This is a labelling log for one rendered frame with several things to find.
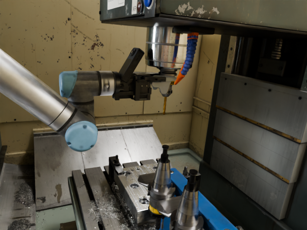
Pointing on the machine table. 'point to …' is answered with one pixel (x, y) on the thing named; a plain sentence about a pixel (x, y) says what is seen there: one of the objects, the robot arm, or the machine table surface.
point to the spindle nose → (165, 48)
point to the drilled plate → (134, 205)
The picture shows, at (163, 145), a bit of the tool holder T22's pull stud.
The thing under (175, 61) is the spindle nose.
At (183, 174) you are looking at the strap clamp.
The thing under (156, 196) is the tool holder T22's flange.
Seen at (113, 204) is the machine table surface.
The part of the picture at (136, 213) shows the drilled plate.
